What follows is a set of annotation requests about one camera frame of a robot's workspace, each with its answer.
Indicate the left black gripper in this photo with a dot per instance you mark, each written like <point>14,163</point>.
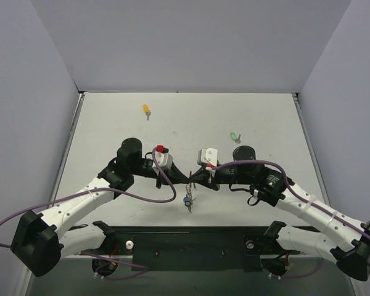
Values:
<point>166,174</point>

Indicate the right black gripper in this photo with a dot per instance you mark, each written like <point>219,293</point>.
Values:
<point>210,177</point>

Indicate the dark blue tagged key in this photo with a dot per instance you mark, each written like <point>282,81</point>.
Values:
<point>190,203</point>

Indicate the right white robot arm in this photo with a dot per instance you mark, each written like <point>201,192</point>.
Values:
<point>338,238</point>

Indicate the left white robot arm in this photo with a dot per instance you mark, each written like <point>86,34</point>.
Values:
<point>42,239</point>

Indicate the green tagged key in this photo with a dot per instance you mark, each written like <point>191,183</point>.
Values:
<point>235,137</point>

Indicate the yellow tagged key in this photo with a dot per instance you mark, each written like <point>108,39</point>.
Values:
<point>146,110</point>

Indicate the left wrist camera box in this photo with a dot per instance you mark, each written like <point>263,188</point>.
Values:
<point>163,158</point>

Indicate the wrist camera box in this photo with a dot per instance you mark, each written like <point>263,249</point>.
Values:
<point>208,157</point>
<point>163,158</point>

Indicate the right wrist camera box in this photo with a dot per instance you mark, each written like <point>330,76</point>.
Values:
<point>208,157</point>

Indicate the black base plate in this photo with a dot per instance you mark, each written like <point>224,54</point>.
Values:
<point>182,248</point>

